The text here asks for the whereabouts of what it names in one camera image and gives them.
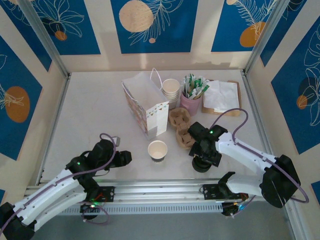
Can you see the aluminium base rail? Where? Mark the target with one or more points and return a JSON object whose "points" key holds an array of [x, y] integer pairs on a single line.
{"points": [[155, 190]]}

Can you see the aluminium side rail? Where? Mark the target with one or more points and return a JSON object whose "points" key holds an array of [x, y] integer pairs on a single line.
{"points": [[257, 115], [53, 125]]}

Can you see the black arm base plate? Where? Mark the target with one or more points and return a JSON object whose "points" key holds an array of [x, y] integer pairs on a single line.
{"points": [[210, 192], [107, 193]]}

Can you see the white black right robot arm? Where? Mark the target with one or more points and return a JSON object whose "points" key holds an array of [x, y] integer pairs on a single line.
{"points": [[250, 155]]}

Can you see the aluminium frame post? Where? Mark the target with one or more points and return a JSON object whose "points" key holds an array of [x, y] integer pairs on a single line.
{"points": [[45, 37], [265, 35]]}

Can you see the green white stick packet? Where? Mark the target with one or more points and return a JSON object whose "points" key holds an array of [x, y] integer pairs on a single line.
{"points": [[190, 78], [205, 89], [199, 83], [184, 83]]}

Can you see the black controller box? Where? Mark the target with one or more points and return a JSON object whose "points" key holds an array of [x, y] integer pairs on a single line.
{"points": [[88, 210], [228, 210]]}

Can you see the pink holder cup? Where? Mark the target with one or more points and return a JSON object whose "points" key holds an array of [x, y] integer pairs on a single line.
{"points": [[187, 105]]}

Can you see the wooden napkin tray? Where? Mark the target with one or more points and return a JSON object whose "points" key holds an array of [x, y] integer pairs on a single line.
{"points": [[233, 113]]}

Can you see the brown cardboard cup carrier stack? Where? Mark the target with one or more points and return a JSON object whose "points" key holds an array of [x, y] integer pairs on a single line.
{"points": [[178, 118]]}

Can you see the white paper cup stack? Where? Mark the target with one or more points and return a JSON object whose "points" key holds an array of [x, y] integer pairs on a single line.
{"points": [[170, 86]]}

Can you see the white patterned paper gift bag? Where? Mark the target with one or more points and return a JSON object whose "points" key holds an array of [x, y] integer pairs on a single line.
{"points": [[140, 86]]}

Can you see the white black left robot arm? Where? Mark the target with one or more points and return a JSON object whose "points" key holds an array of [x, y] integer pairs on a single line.
{"points": [[50, 190]]}

